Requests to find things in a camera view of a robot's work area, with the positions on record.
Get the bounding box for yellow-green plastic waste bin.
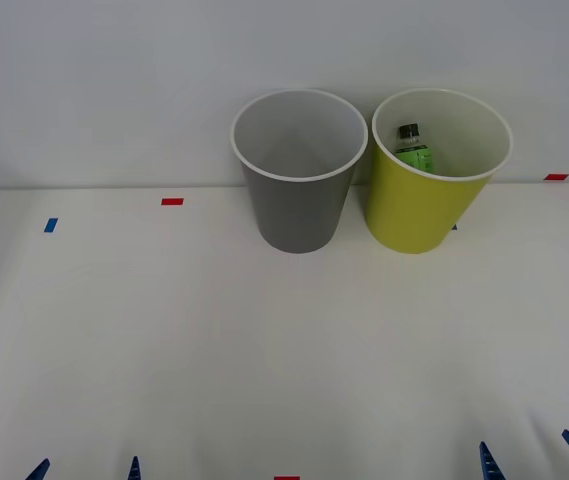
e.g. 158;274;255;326
365;87;515;255

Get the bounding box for grey plastic waste bin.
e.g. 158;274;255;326
229;88;370;255

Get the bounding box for green plastic bottle black cap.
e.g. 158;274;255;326
394;123;436;174

